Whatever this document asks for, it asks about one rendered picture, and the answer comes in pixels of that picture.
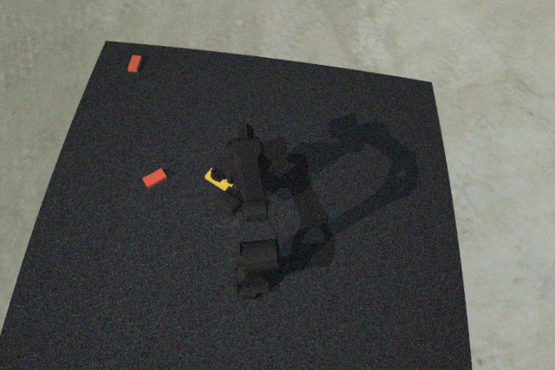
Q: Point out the orange-red rectangular block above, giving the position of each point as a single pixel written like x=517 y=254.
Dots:
x=155 y=178

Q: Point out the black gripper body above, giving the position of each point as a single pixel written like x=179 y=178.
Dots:
x=230 y=203

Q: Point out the red rectangular bar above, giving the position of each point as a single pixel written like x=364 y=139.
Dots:
x=134 y=63

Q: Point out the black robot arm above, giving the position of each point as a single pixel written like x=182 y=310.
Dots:
x=255 y=258

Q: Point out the yellow bar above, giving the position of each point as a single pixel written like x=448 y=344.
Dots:
x=222 y=185

